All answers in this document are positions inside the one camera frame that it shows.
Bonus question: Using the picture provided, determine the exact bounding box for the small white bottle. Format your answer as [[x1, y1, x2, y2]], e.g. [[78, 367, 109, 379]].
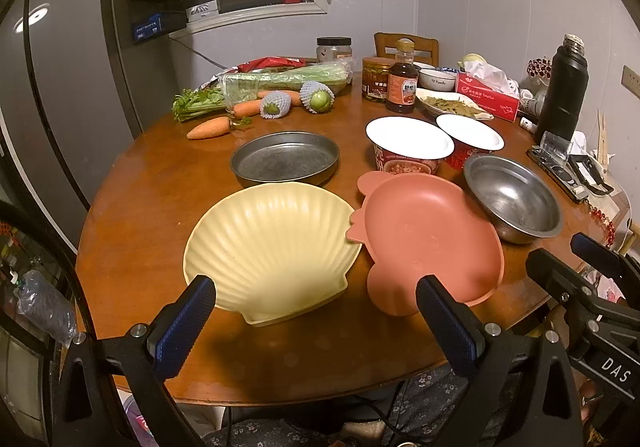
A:
[[520, 117, 537, 134]]

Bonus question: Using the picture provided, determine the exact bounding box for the blue box on shelf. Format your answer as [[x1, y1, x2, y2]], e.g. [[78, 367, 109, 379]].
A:
[[131, 13, 163, 43]]

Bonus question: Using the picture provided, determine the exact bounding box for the wall power outlet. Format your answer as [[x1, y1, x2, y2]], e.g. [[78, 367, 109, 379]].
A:
[[620, 65, 640, 98]]

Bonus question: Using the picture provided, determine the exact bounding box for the pink crab shaped plate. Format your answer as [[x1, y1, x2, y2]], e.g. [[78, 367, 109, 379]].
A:
[[346, 171, 504, 317]]

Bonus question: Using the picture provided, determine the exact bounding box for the red bead string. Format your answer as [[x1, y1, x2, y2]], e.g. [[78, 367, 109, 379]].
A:
[[584, 203, 618, 248]]

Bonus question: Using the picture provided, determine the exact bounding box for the white plate of vegetables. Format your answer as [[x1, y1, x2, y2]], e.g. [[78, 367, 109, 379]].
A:
[[416, 88, 494, 121]]

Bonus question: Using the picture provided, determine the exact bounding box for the bagged celery bunch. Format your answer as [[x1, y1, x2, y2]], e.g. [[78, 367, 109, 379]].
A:
[[171, 57, 352, 122]]

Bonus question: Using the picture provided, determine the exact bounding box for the rear carrot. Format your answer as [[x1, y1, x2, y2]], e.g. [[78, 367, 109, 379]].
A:
[[258, 90, 302, 106]]

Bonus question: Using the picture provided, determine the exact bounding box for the white ceramic bowl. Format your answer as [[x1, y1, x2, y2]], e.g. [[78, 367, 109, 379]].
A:
[[419, 68, 457, 92]]

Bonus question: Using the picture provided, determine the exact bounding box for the red snack bag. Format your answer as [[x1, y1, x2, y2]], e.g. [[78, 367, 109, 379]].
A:
[[198, 56, 308, 90]]

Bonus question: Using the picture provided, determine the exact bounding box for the red tissue box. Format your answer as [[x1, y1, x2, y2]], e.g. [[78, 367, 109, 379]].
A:
[[456, 62, 520, 122]]

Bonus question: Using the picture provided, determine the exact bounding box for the left netted green fruit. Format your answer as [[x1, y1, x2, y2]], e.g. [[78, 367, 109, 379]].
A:
[[259, 91, 292, 119]]

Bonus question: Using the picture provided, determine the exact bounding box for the stainless steel bowl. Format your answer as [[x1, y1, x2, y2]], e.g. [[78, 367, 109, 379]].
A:
[[463, 154, 564, 245]]

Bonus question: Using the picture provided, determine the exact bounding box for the carrot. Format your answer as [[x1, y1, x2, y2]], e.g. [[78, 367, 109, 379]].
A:
[[231, 100, 262, 119], [186, 117, 252, 141], [258, 90, 302, 106]]

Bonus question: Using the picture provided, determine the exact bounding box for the clear jar black lid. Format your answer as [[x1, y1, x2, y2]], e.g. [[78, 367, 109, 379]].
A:
[[316, 37, 352, 63]]

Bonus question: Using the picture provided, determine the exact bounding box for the red white patterned ornament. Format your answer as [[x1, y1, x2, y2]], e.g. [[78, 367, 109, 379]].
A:
[[526, 57, 552, 81]]

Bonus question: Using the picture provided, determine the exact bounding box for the right netted green fruit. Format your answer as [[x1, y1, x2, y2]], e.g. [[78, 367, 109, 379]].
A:
[[299, 81, 334, 115]]

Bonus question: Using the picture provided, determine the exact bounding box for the carrot in front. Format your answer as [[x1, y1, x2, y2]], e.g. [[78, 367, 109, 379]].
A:
[[186, 117, 252, 141]]

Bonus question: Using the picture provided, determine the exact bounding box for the large instant noodle bowl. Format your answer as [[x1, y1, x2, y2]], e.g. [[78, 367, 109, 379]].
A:
[[366, 117, 454, 174]]

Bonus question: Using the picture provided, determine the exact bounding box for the small instant noodle bowl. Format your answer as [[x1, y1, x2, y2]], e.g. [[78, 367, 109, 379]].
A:
[[436, 114, 504, 171]]

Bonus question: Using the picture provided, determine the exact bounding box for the yellow shell shaped plate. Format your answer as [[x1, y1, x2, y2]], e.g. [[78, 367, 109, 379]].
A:
[[182, 183, 361, 327]]

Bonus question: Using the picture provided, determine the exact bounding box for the yellow tape roll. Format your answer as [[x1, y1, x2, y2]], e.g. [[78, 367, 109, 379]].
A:
[[458, 53, 487, 70]]

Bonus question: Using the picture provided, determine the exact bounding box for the black thermos flask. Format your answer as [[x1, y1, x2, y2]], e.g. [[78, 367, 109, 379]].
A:
[[534, 33, 589, 145]]

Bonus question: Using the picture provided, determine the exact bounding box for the middle carrot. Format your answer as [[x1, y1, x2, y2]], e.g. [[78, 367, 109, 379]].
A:
[[231, 100, 262, 119]]

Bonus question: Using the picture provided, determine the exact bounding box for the netted green fruit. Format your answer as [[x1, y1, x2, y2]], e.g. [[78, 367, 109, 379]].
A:
[[299, 81, 334, 115], [259, 91, 292, 119]]

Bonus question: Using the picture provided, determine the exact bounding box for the red sauce jar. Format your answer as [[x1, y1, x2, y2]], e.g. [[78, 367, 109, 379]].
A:
[[361, 56, 395, 103]]

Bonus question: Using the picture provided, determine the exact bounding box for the grey refrigerator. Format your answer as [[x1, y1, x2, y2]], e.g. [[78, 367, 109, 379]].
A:
[[0, 0, 177, 253]]

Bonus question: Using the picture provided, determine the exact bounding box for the dark soy sauce bottle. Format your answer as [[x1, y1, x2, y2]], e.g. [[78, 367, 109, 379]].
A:
[[385, 48, 419, 114]]

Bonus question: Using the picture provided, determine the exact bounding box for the round metal pan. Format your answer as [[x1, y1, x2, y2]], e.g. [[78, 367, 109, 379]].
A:
[[230, 131, 340, 187]]

